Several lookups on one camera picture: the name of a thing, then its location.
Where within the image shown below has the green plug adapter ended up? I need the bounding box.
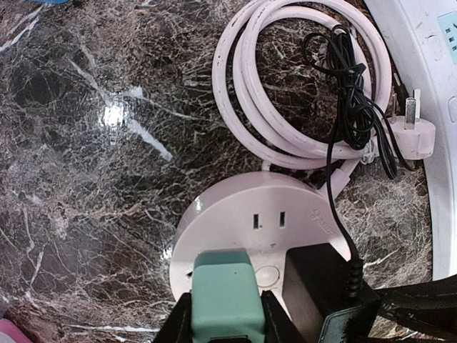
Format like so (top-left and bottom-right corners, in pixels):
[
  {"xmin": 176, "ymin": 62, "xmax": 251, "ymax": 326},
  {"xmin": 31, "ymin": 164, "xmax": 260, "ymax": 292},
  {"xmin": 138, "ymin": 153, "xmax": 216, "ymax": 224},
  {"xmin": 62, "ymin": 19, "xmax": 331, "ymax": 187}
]
[{"xmin": 191, "ymin": 250, "xmax": 266, "ymax": 342}]

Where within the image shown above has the black thin cable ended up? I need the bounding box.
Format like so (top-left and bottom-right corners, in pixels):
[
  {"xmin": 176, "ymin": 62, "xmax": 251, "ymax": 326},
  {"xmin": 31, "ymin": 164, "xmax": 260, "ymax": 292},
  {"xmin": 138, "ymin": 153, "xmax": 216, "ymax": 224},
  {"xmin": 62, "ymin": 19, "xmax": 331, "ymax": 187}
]
[{"xmin": 302, "ymin": 24, "xmax": 418, "ymax": 301}]

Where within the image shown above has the white multicolour power strip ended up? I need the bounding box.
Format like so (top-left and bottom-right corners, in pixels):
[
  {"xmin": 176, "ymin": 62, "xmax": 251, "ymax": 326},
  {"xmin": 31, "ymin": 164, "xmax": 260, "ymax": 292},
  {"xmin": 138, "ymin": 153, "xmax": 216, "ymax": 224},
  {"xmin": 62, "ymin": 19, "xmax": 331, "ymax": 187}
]
[{"xmin": 366, "ymin": 1, "xmax": 456, "ymax": 280}]

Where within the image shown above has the white pink cable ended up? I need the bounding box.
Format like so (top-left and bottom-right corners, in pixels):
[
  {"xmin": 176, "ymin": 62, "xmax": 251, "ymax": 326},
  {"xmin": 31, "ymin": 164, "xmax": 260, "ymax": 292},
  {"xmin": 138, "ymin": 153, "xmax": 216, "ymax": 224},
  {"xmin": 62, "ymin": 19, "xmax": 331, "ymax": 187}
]
[{"xmin": 212, "ymin": 0, "xmax": 437, "ymax": 201}]

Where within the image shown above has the pink round socket base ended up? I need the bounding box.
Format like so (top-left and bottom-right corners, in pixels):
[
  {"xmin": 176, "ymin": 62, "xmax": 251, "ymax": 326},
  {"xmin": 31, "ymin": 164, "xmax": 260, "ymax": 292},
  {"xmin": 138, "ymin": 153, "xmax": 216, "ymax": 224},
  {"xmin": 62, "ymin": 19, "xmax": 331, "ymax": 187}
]
[{"xmin": 169, "ymin": 171, "xmax": 351, "ymax": 299}]

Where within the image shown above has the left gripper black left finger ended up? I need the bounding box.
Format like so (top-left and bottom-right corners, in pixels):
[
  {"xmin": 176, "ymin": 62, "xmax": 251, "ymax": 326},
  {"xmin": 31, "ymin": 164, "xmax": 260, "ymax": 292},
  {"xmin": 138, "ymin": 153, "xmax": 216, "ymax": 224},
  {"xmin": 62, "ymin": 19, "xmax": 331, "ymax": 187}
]
[{"xmin": 155, "ymin": 293, "xmax": 192, "ymax": 343}]

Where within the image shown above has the blue square plug adapter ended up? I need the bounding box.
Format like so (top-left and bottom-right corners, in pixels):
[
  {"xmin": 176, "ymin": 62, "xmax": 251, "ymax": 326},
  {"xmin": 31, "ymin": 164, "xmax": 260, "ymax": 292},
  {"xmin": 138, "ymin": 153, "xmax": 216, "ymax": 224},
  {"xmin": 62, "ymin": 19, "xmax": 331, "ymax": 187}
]
[{"xmin": 30, "ymin": 0, "xmax": 69, "ymax": 5}]

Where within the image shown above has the black power adapter brick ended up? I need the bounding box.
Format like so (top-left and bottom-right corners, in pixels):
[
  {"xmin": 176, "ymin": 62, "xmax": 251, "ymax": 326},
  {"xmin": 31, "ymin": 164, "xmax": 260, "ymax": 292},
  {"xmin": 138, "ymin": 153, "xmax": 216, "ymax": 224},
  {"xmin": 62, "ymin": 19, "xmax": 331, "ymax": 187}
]
[{"xmin": 282, "ymin": 243, "xmax": 381, "ymax": 342}]

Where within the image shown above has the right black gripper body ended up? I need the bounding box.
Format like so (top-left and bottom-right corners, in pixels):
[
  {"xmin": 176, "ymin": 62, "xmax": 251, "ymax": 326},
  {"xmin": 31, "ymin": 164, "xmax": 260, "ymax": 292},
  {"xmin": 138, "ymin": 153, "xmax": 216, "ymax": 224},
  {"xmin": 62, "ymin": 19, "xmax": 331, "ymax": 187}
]
[{"xmin": 376, "ymin": 277, "xmax": 456, "ymax": 340}]

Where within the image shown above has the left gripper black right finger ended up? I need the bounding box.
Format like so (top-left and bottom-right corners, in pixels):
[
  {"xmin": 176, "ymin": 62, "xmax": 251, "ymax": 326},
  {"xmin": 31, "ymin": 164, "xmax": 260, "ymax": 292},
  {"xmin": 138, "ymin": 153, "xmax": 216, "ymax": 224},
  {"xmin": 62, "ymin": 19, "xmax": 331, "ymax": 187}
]
[{"xmin": 261, "ymin": 291, "xmax": 306, "ymax": 343}]

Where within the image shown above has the pink triangular power socket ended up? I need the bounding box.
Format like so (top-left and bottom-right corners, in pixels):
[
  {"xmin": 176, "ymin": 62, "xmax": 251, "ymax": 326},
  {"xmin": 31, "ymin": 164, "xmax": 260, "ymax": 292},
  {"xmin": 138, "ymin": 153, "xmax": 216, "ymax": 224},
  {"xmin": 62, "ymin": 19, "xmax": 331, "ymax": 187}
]
[{"xmin": 0, "ymin": 319, "xmax": 30, "ymax": 343}]

